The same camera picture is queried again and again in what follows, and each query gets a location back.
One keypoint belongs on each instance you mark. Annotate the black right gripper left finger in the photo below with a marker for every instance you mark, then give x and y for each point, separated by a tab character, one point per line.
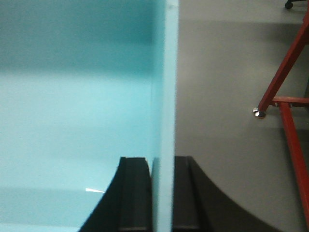
126	206

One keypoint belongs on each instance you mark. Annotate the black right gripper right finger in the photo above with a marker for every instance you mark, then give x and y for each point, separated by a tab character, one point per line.
200	206

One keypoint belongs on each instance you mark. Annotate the light blue bin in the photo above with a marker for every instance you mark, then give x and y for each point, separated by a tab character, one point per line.
84	83

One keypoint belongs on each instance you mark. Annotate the red metal frame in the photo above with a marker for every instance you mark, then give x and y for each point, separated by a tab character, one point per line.
285	103

